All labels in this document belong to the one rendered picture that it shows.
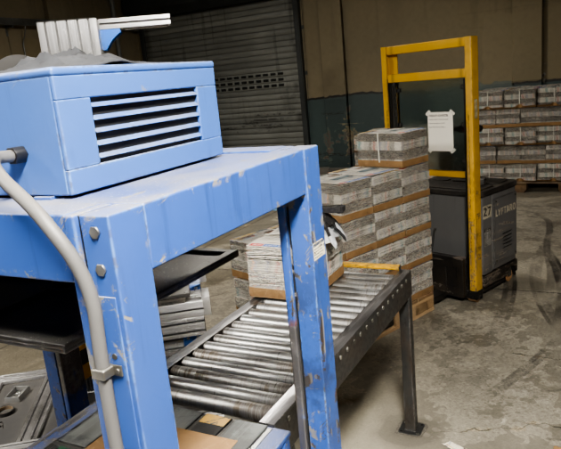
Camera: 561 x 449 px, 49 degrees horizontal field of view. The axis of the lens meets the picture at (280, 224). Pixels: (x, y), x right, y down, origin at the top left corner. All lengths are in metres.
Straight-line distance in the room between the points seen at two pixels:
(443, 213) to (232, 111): 7.26
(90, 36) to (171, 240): 2.04
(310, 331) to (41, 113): 0.76
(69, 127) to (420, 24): 9.29
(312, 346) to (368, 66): 9.10
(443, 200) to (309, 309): 3.39
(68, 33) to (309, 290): 1.86
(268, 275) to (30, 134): 1.65
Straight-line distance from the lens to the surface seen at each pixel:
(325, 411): 1.52
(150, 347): 0.91
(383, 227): 3.93
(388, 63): 4.79
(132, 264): 0.86
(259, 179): 1.15
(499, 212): 4.80
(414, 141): 4.13
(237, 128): 11.48
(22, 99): 1.07
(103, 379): 0.89
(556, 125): 8.21
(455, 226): 4.72
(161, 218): 0.91
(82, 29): 2.88
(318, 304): 1.40
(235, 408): 1.85
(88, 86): 1.06
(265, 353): 2.13
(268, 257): 2.53
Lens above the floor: 1.70
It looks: 13 degrees down
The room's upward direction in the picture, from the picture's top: 6 degrees counter-clockwise
